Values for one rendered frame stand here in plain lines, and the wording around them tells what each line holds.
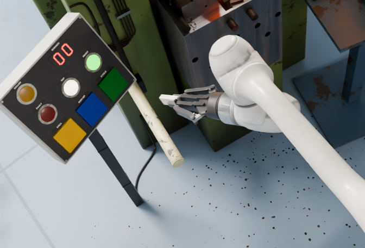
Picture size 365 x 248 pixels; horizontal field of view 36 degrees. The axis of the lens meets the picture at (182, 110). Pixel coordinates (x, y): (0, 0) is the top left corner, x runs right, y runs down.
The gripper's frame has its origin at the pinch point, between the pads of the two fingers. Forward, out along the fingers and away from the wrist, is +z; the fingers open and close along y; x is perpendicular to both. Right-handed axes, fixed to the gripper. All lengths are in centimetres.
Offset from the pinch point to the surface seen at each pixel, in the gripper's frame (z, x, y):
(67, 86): 19.3, 18.1, -13.4
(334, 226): -5, -110, 28
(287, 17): 22, -46, 88
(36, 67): 21.0, 28.4, -16.0
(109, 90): 16.8, 7.9, -4.9
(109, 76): 16.6, 10.8, -2.3
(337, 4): -13, -29, 75
